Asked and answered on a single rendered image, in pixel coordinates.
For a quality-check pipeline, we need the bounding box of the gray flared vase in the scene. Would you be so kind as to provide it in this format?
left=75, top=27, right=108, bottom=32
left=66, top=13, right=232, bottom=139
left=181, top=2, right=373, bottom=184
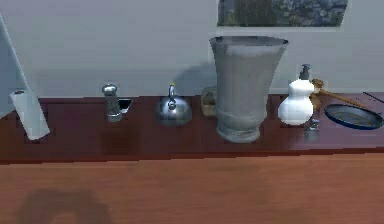
left=209, top=35, right=290, bottom=144

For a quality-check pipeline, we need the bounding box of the silver kettle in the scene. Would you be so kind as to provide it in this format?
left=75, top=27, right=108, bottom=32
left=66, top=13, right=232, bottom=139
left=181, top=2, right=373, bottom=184
left=153, top=82, right=193, bottom=127

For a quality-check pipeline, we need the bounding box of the dark red wooden counter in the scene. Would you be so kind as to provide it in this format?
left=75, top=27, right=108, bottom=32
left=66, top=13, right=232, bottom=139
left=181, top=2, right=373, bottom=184
left=0, top=92, right=384, bottom=224

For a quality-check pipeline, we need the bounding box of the white soap dispenser bottle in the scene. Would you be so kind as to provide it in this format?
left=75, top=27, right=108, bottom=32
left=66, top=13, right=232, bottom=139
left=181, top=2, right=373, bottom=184
left=277, top=63, right=316, bottom=127

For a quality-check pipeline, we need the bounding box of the small silver shaker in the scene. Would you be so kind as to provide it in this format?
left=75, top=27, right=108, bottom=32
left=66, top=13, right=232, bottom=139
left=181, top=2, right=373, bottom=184
left=303, top=118, right=321, bottom=142

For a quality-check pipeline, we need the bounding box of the framed landscape picture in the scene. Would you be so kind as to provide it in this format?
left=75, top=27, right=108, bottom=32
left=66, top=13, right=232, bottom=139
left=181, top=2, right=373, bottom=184
left=216, top=0, right=349, bottom=28

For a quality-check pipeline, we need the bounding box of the dark blue frying pan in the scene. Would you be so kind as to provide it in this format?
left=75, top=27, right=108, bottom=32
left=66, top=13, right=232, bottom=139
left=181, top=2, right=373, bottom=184
left=323, top=103, right=384, bottom=131

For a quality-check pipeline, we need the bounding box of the white paper towel roll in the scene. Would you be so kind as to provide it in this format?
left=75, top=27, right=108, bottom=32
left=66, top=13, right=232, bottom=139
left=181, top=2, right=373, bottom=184
left=9, top=89, right=51, bottom=141

